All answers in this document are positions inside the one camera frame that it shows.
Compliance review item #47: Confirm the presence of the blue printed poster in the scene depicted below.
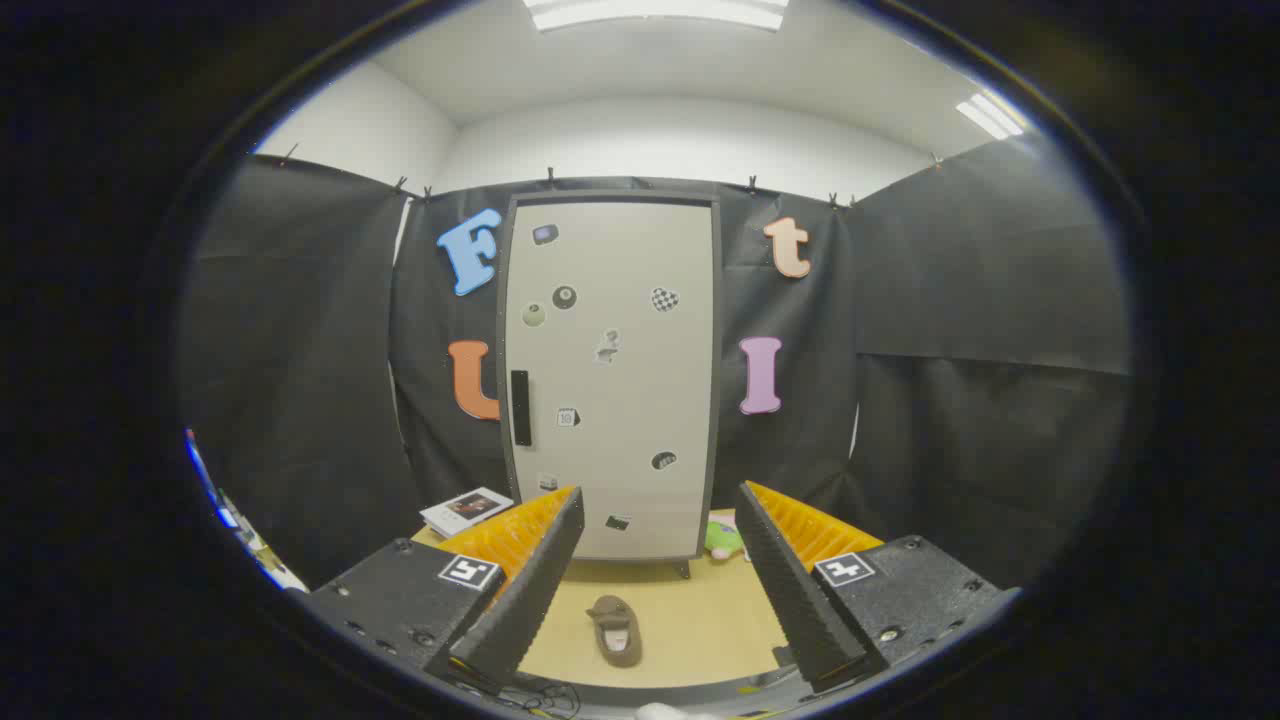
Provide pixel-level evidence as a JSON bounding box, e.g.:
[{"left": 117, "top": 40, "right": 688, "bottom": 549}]
[{"left": 185, "top": 430, "right": 246, "bottom": 531}]

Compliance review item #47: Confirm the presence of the small ceiling light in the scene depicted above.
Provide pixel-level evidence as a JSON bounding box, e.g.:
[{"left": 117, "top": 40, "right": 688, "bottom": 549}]
[{"left": 955, "top": 92, "right": 1026, "bottom": 141}]

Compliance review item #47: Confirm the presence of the green pink plush toy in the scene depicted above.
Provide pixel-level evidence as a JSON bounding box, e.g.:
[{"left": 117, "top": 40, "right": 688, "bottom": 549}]
[{"left": 705, "top": 515, "right": 749, "bottom": 561}]

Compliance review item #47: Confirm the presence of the grey shoe cabinet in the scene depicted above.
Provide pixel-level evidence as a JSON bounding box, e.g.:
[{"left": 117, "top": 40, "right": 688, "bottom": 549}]
[{"left": 497, "top": 190, "right": 723, "bottom": 579}]

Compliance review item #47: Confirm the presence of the black backdrop cloth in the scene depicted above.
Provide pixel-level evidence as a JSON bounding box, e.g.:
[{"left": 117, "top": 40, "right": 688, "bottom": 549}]
[{"left": 180, "top": 140, "right": 1131, "bottom": 591}]

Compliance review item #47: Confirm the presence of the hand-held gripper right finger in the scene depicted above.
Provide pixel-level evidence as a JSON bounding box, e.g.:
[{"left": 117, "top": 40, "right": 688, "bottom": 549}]
[{"left": 735, "top": 480, "right": 1021, "bottom": 693}]

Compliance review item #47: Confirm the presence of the brown shoe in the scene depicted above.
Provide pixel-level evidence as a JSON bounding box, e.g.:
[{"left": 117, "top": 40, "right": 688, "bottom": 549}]
[{"left": 586, "top": 595, "right": 643, "bottom": 669}]

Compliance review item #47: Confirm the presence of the long ceiling light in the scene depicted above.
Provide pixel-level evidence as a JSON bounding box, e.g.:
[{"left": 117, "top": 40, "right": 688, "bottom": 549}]
[{"left": 525, "top": 0, "right": 791, "bottom": 33}]

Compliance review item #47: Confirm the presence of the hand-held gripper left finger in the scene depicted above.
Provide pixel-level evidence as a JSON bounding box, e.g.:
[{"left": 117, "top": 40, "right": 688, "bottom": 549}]
[{"left": 305, "top": 485, "right": 586, "bottom": 696}]

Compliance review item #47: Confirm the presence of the pile of small items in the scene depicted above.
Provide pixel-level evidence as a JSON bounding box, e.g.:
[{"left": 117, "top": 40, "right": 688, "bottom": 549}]
[{"left": 240, "top": 528, "right": 306, "bottom": 593}]

